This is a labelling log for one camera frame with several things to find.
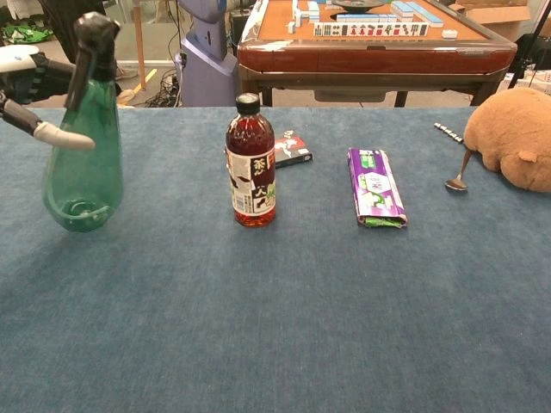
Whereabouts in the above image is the red black card box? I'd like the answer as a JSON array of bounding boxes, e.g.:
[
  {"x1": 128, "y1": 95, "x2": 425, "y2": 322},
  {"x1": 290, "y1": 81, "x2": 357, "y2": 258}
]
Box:
[{"x1": 273, "y1": 130, "x2": 314, "y2": 170}]

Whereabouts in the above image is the blue table cloth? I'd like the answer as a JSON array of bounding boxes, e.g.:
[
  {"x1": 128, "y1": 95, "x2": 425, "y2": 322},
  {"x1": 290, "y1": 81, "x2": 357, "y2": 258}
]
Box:
[{"x1": 0, "y1": 106, "x2": 551, "y2": 413}]

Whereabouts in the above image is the long blue-backed mahjong tile row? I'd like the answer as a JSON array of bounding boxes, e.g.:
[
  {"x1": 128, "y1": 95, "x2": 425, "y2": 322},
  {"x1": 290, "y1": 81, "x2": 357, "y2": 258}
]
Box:
[{"x1": 390, "y1": 0, "x2": 444, "y2": 28}]

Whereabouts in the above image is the dark tea bottle black cap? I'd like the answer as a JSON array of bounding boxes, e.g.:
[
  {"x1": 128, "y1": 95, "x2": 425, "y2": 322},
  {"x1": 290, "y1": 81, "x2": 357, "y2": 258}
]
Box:
[{"x1": 225, "y1": 92, "x2": 277, "y2": 229}]

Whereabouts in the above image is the brown capybara plush toy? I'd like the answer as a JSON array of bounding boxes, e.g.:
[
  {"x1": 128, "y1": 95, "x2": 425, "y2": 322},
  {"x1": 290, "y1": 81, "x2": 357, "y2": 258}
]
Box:
[{"x1": 463, "y1": 87, "x2": 551, "y2": 193}]

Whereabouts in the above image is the metal spoon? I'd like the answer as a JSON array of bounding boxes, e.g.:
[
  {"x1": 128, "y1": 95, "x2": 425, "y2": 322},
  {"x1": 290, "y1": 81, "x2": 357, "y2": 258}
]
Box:
[{"x1": 444, "y1": 148, "x2": 474, "y2": 192}]

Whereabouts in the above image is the black tripod stand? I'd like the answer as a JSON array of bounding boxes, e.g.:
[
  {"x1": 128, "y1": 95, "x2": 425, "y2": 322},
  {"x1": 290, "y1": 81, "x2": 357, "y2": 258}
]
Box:
[{"x1": 507, "y1": 0, "x2": 551, "y2": 89}]

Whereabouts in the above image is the green bag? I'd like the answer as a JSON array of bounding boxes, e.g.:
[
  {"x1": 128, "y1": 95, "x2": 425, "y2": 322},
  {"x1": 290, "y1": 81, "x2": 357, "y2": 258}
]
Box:
[{"x1": 0, "y1": 23, "x2": 55, "y2": 46}]

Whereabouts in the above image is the person in black trousers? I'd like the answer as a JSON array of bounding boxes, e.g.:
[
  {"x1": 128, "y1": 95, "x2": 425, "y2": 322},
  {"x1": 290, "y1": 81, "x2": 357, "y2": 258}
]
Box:
[{"x1": 38, "y1": 0, "x2": 139, "y2": 108}]

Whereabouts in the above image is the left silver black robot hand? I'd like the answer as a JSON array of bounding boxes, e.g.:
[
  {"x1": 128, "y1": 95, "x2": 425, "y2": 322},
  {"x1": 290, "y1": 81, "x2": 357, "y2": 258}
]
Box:
[{"x1": 0, "y1": 45, "x2": 96, "y2": 151}]

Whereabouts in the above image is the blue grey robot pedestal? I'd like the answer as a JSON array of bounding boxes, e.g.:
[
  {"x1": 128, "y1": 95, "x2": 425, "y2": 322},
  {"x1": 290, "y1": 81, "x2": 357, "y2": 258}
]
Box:
[{"x1": 174, "y1": 0, "x2": 240, "y2": 108}]

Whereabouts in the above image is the wooden post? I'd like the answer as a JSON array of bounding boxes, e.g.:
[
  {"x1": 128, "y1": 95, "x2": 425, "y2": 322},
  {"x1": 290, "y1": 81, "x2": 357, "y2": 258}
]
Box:
[{"x1": 132, "y1": 0, "x2": 147, "y2": 91}]

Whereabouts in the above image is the green transparent spray bottle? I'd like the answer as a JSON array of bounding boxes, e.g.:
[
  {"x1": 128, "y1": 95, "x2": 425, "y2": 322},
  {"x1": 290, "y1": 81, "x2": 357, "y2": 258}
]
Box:
[{"x1": 41, "y1": 11, "x2": 125, "y2": 233}]

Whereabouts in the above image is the brown mahjong table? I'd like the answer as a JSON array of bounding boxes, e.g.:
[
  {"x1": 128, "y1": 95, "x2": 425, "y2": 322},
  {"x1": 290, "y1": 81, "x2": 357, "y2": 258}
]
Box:
[{"x1": 236, "y1": 0, "x2": 518, "y2": 108}]

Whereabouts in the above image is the black bowl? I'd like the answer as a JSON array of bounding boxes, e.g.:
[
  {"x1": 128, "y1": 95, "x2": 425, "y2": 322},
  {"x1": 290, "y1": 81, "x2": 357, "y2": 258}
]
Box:
[{"x1": 331, "y1": 0, "x2": 387, "y2": 12}]

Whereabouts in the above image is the black floor cable bundle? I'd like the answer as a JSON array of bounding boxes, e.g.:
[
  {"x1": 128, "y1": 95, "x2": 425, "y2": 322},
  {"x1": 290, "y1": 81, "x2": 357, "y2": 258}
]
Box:
[{"x1": 144, "y1": 68, "x2": 183, "y2": 108}]

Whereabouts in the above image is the cardboard box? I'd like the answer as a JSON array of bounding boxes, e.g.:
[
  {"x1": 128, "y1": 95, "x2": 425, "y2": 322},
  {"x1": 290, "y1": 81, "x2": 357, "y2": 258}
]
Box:
[{"x1": 449, "y1": 0, "x2": 531, "y2": 42}]

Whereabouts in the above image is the row of face-up mahjong tiles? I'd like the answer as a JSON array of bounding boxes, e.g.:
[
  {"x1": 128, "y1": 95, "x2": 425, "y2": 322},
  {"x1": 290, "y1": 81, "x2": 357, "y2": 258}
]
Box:
[{"x1": 313, "y1": 22, "x2": 430, "y2": 38}]

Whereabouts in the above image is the stack of white boxes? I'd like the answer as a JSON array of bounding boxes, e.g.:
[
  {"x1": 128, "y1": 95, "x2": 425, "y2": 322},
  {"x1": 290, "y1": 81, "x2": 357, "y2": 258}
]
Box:
[{"x1": 503, "y1": 67, "x2": 551, "y2": 96}]

